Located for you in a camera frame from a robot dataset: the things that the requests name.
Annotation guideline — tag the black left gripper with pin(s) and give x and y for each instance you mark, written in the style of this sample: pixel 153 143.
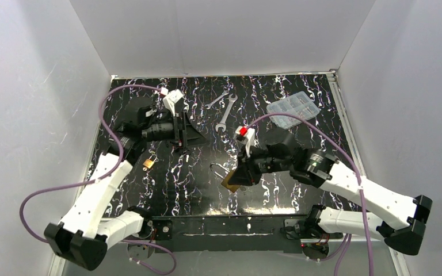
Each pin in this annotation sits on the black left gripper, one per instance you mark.
pixel 183 129

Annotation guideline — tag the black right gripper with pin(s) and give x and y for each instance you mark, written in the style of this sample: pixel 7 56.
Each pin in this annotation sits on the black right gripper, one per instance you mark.
pixel 247 166

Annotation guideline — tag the large brass padlock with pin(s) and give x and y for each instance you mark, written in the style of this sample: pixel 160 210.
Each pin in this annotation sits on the large brass padlock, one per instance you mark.
pixel 225 178

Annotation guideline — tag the orange black padlock with keys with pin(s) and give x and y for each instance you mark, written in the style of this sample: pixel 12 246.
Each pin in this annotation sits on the orange black padlock with keys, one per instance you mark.
pixel 180 148

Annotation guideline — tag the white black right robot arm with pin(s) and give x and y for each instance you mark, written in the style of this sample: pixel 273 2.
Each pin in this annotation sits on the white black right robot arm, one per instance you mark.
pixel 397 220

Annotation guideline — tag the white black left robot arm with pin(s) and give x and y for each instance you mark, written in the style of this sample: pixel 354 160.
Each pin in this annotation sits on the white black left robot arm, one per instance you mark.
pixel 80 236

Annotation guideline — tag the large silver wrench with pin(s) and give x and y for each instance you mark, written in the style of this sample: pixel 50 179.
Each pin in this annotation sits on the large silver wrench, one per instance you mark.
pixel 221 126

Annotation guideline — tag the small brass padlock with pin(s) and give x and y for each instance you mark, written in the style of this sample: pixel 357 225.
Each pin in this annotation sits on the small brass padlock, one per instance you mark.
pixel 149 162

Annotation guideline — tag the small silver wrench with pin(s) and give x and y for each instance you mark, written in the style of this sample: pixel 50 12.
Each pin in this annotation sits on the small silver wrench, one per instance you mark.
pixel 209 105

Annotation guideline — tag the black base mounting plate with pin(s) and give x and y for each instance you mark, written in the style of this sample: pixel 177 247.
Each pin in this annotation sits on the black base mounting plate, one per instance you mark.
pixel 263 232

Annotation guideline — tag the clear plastic screw box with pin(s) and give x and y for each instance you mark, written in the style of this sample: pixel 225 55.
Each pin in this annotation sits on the clear plastic screw box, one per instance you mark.
pixel 298 104

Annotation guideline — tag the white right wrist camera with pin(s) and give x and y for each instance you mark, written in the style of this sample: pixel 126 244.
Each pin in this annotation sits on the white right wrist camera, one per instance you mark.
pixel 246 136

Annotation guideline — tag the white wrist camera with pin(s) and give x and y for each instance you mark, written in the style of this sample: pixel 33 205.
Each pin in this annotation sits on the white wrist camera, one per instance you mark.
pixel 246 136
pixel 170 98

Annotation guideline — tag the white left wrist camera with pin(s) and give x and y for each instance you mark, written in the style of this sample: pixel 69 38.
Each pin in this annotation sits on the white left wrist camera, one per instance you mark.
pixel 170 98

